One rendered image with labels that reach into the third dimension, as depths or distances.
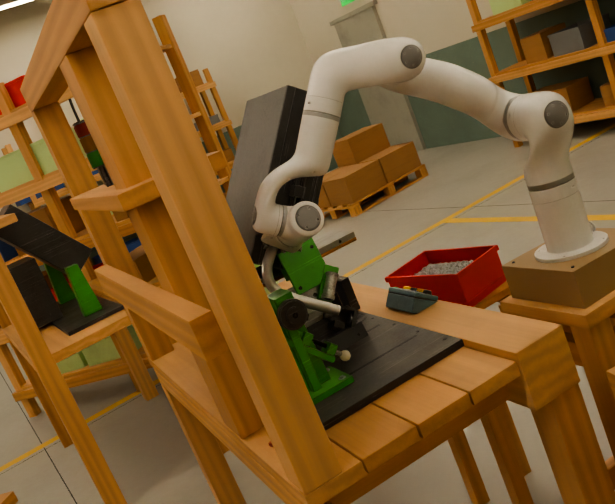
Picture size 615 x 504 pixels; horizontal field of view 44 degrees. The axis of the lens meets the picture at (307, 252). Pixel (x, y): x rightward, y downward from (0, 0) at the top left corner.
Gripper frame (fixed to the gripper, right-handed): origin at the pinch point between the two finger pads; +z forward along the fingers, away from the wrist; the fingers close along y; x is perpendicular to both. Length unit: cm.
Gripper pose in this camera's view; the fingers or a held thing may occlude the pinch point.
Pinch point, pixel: (274, 244)
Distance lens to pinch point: 204.3
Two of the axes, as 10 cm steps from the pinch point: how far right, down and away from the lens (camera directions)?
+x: -2.8, 9.2, -2.7
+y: -9.1, -3.4, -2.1
